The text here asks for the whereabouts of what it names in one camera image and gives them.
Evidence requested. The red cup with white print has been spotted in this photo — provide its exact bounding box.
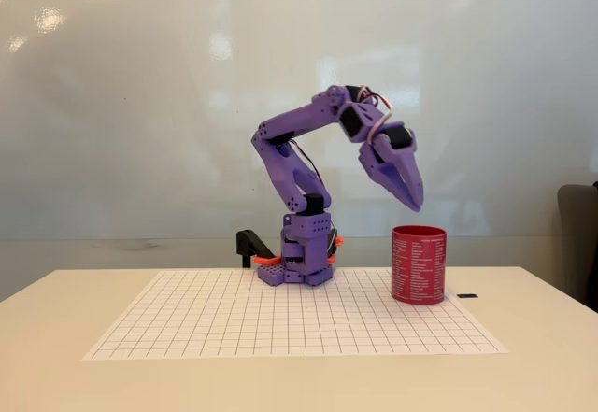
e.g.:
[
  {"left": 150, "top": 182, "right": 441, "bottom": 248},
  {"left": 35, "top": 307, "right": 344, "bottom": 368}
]
[{"left": 391, "top": 225, "right": 449, "bottom": 307}]

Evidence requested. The black table clamp orange knob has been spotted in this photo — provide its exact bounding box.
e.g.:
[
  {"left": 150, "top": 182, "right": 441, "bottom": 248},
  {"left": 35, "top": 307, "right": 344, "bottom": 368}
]
[{"left": 326, "top": 230, "right": 346, "bottom": 264}]

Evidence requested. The black table clamp orange pad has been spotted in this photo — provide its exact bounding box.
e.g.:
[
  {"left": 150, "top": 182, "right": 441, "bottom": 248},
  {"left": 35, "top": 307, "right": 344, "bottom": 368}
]
[{"left": 235, "top": 228, "right": 283, "bottom": 270}]

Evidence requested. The white grid paper sheet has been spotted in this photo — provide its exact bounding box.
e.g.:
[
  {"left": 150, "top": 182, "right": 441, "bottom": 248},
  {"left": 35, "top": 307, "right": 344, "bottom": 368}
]
[{"left": 82, "top": 269, "right": 509, "bottom": 362}]

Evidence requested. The grey-brown chair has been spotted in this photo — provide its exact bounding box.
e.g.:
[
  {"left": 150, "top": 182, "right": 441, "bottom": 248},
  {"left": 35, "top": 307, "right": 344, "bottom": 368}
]
[{"left": 555, "top": 183, "right": 598, "bottom": 313}]

